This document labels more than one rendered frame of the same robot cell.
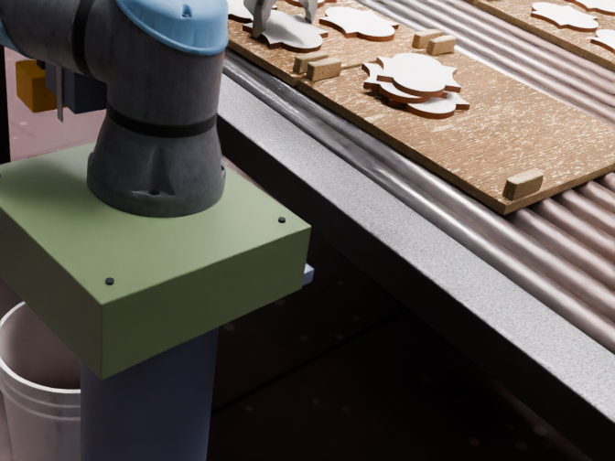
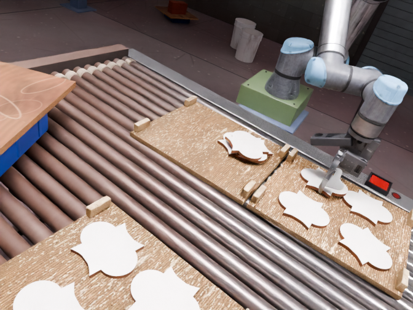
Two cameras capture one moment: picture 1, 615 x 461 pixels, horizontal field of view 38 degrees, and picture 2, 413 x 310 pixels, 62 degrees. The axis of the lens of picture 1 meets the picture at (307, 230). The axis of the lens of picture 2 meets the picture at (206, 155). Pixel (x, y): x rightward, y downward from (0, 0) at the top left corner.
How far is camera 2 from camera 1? 2.17 m
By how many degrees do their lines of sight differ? 109
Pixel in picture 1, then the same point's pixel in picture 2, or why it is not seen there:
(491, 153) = (202, 120)
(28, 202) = not seen: hidden behind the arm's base
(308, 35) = (311, 178)
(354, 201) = (236, 107)
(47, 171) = (302, 91)
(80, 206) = not seen: hidden behind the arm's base
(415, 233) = (216, 99)
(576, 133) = (168, 135)
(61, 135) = not seen: outside the picture
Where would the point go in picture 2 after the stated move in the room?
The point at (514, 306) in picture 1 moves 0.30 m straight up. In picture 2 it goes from (187, 83) to (201, 11)
